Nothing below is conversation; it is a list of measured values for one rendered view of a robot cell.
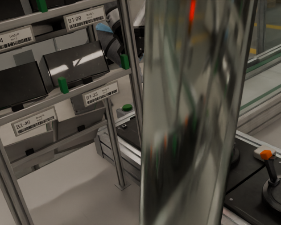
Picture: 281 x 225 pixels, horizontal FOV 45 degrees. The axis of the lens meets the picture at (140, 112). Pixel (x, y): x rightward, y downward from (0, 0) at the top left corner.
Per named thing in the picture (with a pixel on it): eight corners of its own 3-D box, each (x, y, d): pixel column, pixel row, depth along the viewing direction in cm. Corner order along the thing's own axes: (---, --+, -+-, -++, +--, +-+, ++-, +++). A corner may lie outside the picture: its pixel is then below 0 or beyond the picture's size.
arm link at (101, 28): (90, 44, 171) (105, 21, 169) (111, 60, 169) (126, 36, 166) (80, 41, 160) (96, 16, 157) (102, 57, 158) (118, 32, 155)
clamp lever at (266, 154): (268, 181, 83) (259, 152, 82) (273, 177, 84) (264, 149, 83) (280, 183, 80) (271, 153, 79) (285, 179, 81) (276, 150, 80)
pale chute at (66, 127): (57, 152, 109) (52, 139, 110) (95, 137, 114) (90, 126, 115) (57, 123, 84) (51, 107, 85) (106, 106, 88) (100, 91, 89)
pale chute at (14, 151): (12, 173, 102) (7, 160, 103) (54, 157, 107) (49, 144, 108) (-4, 150, 77) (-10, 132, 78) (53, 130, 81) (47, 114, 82)
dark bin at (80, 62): (43, 97, 98) (34, 73, 98) (85, 85, 103) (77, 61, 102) (54, 89, 72) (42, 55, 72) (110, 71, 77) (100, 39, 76)
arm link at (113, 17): (128, 5, 111) (107, 10, 107) (135, 16, 111) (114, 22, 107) (121, 18, 118) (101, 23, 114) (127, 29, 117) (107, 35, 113)
